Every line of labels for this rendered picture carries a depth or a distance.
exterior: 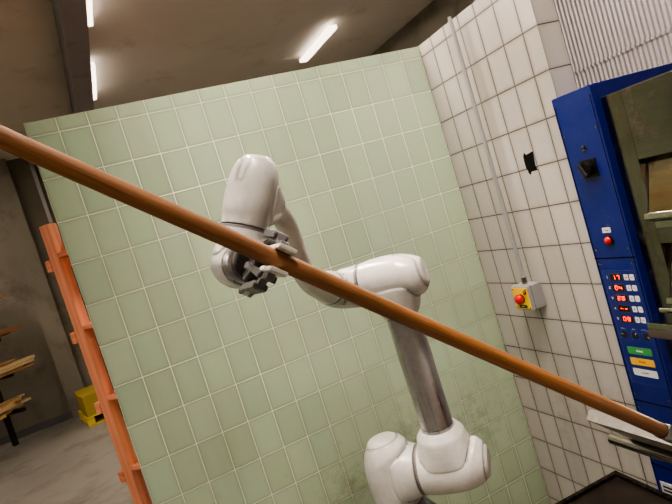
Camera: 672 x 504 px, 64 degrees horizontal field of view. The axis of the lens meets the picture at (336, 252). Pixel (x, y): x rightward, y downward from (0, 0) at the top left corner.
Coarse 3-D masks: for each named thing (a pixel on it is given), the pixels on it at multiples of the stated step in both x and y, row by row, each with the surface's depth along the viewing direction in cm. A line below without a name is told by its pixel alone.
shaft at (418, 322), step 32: (0, 128) 72; (32, 160) 73; (64, 160) 74; (128, 192) 77; (192, 224) 80; (256, 256) 84; (288, 256) 86; (320, 288) 88; (352, 288) 89; (416, 320) 93; (480, 352) 98; (544, 384) 103; (576, 384) 106; (640, 416) 111
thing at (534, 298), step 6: (528, 282) 218; (534, 282) 215; (516, 288) 218; (522, 288) 215; (528, 288) 212; (534, 288) 213; (540, 288) 214; (516, 294) 219; (522, 294) 216; (528, 294) 213; (534, 294) 213; (540, 294) 214; (528, 300) 214; (534, 300) 213; (540, 300) 214; (522, 306) 218; (528, 306) 215; (534, 306) 213; (540, 306) 214
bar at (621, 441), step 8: (608, 440) 154; (616, 440) 151; (624, 440) 149; (632, 440) 148; (632, 448) 147; (640, 448) 144; (648, 448) 142; (656, 448) 141; (656, 456) 140; (664, 456) 138
